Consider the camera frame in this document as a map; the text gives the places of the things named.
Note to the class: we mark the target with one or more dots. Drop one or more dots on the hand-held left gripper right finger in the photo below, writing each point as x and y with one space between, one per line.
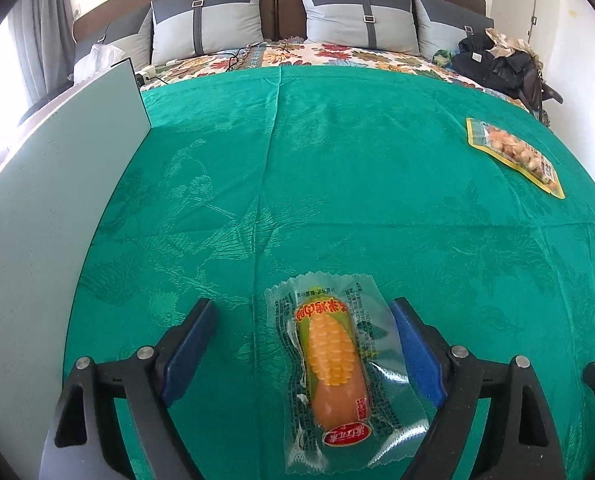
417 355

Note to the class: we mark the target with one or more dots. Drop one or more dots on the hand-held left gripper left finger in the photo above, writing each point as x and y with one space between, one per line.
190 355

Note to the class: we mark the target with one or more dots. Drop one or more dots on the corn sausage clear packet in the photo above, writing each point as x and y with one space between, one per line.
332 360

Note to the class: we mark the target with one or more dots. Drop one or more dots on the white cardboard box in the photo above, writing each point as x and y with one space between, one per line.
52 210

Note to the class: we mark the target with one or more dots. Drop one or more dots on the yellow bean snack packet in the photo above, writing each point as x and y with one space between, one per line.
512 152

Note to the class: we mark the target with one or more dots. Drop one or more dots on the green tablecloth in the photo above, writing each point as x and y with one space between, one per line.
352 185

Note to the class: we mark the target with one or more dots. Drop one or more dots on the white power strip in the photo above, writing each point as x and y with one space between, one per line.
152 74

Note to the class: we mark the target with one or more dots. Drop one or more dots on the black bag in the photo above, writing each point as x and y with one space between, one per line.
497 72

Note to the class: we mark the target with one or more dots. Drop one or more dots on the green cloth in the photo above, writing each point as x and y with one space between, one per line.
443 56

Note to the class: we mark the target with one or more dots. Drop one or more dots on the floral blanket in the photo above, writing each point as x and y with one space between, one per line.
357 57

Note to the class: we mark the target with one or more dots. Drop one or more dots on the beige cloth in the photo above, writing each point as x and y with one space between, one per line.
505 42

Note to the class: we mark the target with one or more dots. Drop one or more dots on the clear plastic bag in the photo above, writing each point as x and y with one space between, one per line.
97 60

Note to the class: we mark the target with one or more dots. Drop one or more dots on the grey two-tone cushion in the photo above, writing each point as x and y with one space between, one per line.
357 15
447 25
207 20
122 40

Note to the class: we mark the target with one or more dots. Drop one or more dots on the grey curtain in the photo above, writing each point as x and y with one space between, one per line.
42 35

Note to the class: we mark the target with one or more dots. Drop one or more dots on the brown sofa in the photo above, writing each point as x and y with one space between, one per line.
277 5

